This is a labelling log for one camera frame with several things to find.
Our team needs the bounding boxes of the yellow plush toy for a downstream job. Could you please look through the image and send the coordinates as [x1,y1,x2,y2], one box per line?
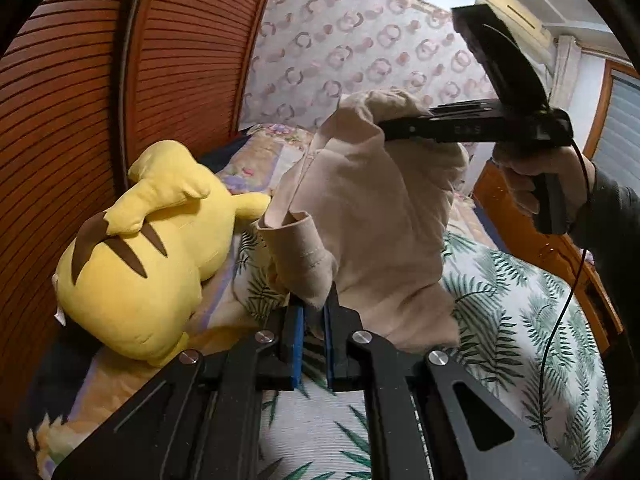
[52,140,273,367]

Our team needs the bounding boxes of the cream air conditioner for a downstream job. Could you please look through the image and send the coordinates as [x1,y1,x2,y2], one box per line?
[475,0,553,51]

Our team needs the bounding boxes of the person's right hand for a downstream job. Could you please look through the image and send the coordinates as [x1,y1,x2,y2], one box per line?
[494,144,597,221]

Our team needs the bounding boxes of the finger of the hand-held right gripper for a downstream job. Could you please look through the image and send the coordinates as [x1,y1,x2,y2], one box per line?
[377,110,443,143]

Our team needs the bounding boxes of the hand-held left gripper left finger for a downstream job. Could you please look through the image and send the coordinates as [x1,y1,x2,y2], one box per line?
[52,302,307,480]

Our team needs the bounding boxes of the beige printed t-shirt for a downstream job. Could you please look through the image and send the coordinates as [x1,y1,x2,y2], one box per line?
[256,89,471,356]

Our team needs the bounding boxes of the wooden louvered wardrobe doors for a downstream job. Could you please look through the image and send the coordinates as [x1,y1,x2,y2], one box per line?
[0,0,283,411]

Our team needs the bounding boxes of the grey window blind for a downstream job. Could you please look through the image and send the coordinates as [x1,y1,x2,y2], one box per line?
[590,70,640,186]

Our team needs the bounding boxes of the person's right forearm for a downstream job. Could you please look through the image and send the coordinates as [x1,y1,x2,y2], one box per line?
[567,165,640,361]

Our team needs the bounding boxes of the pale window curtain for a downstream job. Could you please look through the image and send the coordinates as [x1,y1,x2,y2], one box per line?
[550,35,583,111]

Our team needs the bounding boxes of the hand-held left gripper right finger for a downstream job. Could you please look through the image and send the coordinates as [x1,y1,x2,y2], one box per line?
[322,290,576,480]

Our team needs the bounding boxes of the black cable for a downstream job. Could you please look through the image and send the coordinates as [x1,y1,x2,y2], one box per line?
[539,137,598,441]

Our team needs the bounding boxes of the circle print curtain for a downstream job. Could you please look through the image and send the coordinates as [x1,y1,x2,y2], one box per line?
[239,0,506,133]

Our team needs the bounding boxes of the floral blanket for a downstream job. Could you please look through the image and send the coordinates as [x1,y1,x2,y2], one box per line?
[27,122,496,476]

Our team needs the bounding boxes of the wooden cabinet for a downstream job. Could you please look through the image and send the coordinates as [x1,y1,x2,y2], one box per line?
[472,162,626,356]

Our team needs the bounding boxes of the wooden window frame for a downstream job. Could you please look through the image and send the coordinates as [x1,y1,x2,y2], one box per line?
[582,47,636,161]

